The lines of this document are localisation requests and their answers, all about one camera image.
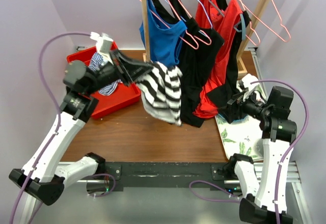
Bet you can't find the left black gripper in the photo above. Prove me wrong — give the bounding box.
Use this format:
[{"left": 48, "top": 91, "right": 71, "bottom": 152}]
[{"left": 86, "top": 49, "right": 154, "bottom": 95}]

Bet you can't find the black white striped tank top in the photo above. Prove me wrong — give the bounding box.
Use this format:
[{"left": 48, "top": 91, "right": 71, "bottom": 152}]
[{"left": 135, "top": 62, "right": 182, "bottom": 126}]

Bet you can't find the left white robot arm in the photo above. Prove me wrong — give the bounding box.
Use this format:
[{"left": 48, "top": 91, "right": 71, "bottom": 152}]
[{"left": 9, "top": 49, "right": 153, "bottom": 206}]

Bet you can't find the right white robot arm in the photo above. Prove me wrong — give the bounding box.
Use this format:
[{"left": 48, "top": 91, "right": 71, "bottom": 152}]
[{"left": 227, "top": 86, "right": 297, "bottom": 223}]

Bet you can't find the black red tank top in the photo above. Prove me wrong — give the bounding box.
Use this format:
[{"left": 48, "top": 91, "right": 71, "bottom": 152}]
[{"left": 206, "top": 0, "right": 253, "bottom": 124}]

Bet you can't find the blue tank top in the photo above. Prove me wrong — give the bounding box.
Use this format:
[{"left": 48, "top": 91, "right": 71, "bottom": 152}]
[{"left": 147, "top": 0, "right": 186, "bottom": 67}]

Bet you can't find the grey blue hanger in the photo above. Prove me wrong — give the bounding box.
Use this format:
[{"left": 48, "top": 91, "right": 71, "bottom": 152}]
[{"left": 207, "top": 0, "right": 249, "bottom": 40}]

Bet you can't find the floral pattern tray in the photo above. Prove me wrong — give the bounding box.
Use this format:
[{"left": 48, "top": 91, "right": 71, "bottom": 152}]
[{"left": 215, "top": 80, "right": 268, "bottom": 161}]

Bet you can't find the red plastic bin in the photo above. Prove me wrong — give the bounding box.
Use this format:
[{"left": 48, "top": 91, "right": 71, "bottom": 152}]
[{"left": 67, "top": 46, "right": 141, "bottom": 119}]

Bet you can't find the blue white striped shirt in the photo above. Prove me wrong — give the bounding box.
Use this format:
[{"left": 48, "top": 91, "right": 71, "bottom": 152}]
[{"left": 88, "top": 52, "right": 122, "bottom": 96}]

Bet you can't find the wooden clothes rack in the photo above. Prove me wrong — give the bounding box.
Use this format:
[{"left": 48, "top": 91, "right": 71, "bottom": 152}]
[{"left": 140, "top": 0, "right": 274, "bottom": 79}]

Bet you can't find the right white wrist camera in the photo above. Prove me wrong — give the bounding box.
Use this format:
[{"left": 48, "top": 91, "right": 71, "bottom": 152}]
[{"left": 238, "top": 73, "right": 258, "bottom": 92}]

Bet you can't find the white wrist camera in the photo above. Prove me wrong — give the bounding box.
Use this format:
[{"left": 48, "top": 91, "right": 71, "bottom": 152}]
[
  {"left": 238, "top": 73, "right": 258, "bottom": 92},
  {"left": 90, "top": 32, "right": 113, "bottom": 57}
]

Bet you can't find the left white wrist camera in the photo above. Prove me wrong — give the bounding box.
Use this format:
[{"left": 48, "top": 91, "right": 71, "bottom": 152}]
[{"left": 90, "top": 32, "right": 113, "bottom": 57}]

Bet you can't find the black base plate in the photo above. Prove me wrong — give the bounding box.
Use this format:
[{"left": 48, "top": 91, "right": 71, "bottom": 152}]
[{"left": 105, "top": 162, "right": 238, "bottom": 190}]

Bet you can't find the pink wire hanger left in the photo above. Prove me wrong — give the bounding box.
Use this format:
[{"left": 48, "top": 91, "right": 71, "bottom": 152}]
[{"left": 151, "top": 0, "right": 199, "bottom": 50}]

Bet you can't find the pink wire hanger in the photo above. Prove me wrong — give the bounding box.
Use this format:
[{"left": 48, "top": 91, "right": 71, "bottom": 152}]
[
  {"left": 151, "top": 0, "right": 199, "bottom": 50},
  {"left": 238, "top": 0, "right": 291, "bottom": 46},
  {"left": 160, "top": 0, "right": 212, "bottom": 46}
]

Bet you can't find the pink wire hanger middle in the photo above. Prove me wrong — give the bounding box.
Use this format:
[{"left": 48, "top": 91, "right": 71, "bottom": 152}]
[{"left": 160, "top": 0, "right": 212, "bottom": 46}]

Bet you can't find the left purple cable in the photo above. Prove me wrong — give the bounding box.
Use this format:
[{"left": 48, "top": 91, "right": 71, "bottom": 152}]
[{"left": 9, "top": 32, "right": 117, "bottom": 224}]

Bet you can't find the aluminium frame rail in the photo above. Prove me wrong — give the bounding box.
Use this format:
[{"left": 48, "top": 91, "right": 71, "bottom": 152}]
[{"left": 19, "top": 160, "right": 313, "bottom": 224}]

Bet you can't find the light blue wire hanger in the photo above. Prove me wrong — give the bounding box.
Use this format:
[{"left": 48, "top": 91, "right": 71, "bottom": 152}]
[{"left": 175, "top": 0, "right": 213, "bottom": 31}]

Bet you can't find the pink wire hanger far right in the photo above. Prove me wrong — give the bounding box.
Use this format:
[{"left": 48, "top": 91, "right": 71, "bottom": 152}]
[{"left": 238, "top": 0, "right": 291, "bottom": 46}]

